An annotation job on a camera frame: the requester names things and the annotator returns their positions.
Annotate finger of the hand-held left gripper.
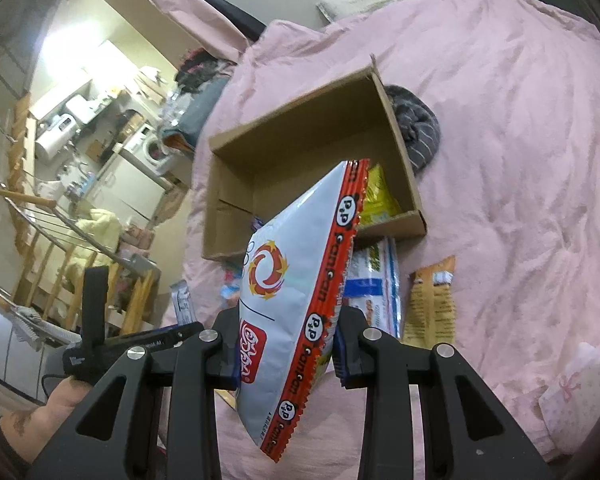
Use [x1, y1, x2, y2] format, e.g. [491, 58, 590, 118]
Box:
[100, 322, 206, 356]
[81, 266, 110, 348]

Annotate blue jeans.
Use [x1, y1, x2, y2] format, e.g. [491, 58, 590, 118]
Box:
[161, 77, 231, 147]

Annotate cardboard box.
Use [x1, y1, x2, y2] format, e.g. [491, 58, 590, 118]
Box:
[201, 55, 428, 262]

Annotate person's left hand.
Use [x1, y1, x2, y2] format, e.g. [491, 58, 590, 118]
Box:
[44, 376, 103, 428]

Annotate white brush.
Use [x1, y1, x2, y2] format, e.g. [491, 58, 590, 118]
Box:
[9, 305, 83, 347]

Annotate white bow-print packet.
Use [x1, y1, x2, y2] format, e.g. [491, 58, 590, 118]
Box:
[537, 342, 600, 461]

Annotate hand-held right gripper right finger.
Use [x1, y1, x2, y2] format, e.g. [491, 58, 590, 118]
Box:
[331, 306, 556, 480]

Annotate brown orange snack packet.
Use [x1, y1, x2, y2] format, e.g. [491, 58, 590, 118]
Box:
[402, 255, 458, 348]

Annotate pink blanket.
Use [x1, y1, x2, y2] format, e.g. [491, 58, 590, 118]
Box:
[157, 0, 600, 480]

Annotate grey striped cloth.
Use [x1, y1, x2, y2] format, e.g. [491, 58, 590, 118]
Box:
[384, 85, 441, 176]

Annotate blue white snack packet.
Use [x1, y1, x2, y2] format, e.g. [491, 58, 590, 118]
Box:
[342, 236, 403, 341]

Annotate person's left forearm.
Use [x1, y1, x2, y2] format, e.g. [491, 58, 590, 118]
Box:
[0, 402, 63, 466]

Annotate white washing machine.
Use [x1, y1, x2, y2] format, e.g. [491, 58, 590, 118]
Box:
[130, 127, 181, 177]

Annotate pile of clothes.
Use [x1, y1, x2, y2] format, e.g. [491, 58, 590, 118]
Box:
[174, 47, 238, 93]

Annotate pale yellow fluffy cloth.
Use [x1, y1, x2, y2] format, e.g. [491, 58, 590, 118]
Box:
[72, 207, 123, 261]

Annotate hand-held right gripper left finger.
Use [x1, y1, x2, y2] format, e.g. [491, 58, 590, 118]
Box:
[30, 309, 243, 480]

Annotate white red-edged snack bag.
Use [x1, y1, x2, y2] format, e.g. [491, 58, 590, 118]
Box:
[234, 159, 371, 463]

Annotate white kitchen appliance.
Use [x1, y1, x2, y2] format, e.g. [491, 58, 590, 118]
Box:
[32, 115, 81, 161]

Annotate yellow snack packet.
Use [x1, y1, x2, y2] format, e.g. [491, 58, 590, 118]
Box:
[357, 164, 403, 223]

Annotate small silver snack packet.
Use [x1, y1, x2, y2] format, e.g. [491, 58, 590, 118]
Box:
[170, 280, 196, 328]

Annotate wooden stair railing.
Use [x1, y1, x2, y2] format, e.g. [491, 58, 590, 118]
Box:
[0, 110, 161, 331]

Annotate white kitchen cabinet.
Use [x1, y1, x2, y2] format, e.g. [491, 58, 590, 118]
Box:
[82, 152, 173, 223]

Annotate small blue snack packet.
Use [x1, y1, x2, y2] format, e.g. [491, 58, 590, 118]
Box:
[220, 270, 243, 311]

